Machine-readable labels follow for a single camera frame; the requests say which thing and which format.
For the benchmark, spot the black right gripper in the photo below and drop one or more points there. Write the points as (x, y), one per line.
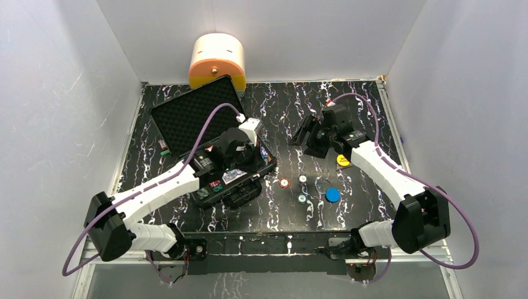
(307, 126)

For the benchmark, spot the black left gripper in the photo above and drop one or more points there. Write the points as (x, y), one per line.
(251, 161)

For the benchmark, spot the blue poker card deck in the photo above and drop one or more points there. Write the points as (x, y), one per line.
(232, 175)

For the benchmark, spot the red yellow poker chip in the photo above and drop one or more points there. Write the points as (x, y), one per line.
(284, 182)

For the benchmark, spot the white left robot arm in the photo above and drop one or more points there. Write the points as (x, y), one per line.
(113, 222)

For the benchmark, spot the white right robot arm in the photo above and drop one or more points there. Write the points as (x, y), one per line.
(422, 216)

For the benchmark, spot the black poker set case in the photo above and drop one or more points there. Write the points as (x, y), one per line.
(203, 114)

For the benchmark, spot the dark blue chip stack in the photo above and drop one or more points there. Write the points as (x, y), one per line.
(265, 155)

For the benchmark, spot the yellow round button chip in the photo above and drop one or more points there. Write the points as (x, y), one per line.
(342, 161)

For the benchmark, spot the blue yellow poker chip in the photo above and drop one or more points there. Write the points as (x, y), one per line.
(302, 179)

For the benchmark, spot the clear acrylic dealer button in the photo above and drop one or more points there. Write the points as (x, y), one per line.
(322, 185)

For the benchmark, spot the blue round button chip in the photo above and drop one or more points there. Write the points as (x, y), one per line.
(333, 195)

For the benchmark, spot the small red green object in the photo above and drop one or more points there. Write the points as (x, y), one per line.
(164, 148)

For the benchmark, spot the white and orange cylinder box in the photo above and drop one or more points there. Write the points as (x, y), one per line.
(215, 55)

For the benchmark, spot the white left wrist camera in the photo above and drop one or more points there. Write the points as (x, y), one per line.
(250, 126)

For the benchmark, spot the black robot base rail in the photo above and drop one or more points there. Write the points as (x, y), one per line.
(280, 252)

